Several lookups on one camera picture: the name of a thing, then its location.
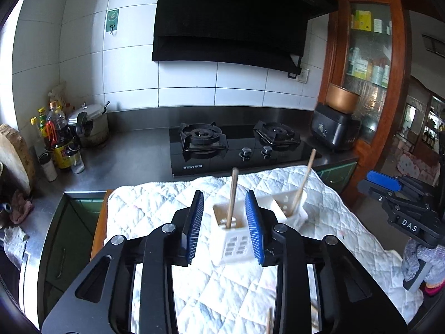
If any black burner grate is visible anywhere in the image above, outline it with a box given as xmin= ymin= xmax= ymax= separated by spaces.
xmin=179 ymin=122 xmax=230 ymax=153
xmin=253 ymin=121 xmax=301 ymax=146

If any floral cushion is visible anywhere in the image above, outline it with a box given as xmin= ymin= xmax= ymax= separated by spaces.
xmin=396 ymin=153 xmax=440 ymax=186

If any wooden display cabinet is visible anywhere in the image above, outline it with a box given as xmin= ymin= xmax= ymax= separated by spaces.
xmin=318 ymin=0 xmax=411 ymax=209

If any person's right hand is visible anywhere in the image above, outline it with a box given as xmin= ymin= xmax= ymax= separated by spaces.
xmin=401 ymin=238 xmax=439 ymax=282

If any white plastic utensil holder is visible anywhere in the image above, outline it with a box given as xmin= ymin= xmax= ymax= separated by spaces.
xmin=212 ymin=188 xmax=308 ymax=267

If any steel cooking pot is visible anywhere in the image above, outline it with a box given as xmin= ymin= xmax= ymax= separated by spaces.
xmin=68 ymin=101 xmax=110 ymax=147

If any ceiling light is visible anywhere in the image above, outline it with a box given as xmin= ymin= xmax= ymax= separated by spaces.
xmin=422 ymin=34 xmax=445 ymax=54

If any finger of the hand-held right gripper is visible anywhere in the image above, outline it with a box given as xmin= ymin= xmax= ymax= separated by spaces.
xmin=367 ymin=170 xmax=436 ymax=200
xmin=358 ymin=180 xmax=424 ymax=217

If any green cap bottle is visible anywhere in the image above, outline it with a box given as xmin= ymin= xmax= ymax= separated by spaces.
xmin=38 ymin=108 xmax=49 ymax=138

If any white quilted blanket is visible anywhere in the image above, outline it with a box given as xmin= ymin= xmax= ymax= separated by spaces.
xmin=104 ymin=165 xmax=425 ymax=334

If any grey white cloth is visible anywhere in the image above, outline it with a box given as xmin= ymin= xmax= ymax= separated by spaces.
xmin=0 ymin=226 xmax=30 ymax=268

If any black glass gas stove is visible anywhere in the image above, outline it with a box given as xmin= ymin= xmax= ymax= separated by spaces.
xmin=169 ymin=121 xmax=322 ymax=178

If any dark soy sauce bottle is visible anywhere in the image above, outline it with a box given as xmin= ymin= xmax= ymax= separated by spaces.
xmin=49 ymin=106 xmax=75 ymax=171

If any person's right forearm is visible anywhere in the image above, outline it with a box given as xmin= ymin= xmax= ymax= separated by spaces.
xmin=422 ymin=278 xmax=445 ymax=298

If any round wooden cutting board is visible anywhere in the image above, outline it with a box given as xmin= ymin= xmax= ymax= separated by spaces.
xmin=0 ymin=123 xmax=37 ymax=195

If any yellow green box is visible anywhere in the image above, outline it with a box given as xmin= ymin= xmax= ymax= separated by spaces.
xmin=351 ymin=10 xmax=372 ymax=30

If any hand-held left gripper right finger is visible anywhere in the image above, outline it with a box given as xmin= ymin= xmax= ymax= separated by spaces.
xmin=244 ymin=191 xmax=408 ymax=334

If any black range hood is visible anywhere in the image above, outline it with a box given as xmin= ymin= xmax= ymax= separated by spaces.
xmin=151 ymin=0 xmax=339 ymax=75

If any small black lid jar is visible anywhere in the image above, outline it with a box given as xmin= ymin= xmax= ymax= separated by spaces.
xmin=70 ymin=149 xmax=86 ymax=175

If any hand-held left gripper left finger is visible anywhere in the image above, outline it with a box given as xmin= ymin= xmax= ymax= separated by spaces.
xmin=41 ymin=190 xmax=205 ymax=334

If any copper inner pot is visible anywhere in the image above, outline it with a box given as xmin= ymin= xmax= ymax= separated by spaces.
xmin=326 ymin=82 xmax=361 ymax=115

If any green wall hook sticker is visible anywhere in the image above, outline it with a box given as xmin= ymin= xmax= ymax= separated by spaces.
xmin=104 ymin=9 xmax=120 ymax=35

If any yellow cap oil bottle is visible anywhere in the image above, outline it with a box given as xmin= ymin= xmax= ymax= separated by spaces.
xmin=29 ymin=116 xmax=46 ymax=157

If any small white bottle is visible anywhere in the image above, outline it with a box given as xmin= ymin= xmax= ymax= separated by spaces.
xmin=39 ymin=155 xmax=58 ymax=182

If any pink cloth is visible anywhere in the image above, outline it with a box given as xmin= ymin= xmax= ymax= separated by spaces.
xmin=10 ymin=190 xmax=35 ymax=225

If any green lower cabinet door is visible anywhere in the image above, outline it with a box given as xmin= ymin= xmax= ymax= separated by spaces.
xmin=322 ymin=162 xmax=359 ymax=195
xmin=38 ymin=191 xmax=107 ymax=321

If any black rice cooker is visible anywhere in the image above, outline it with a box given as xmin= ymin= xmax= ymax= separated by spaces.
xmin=310 ymin=102 xmax=362 ymax=153

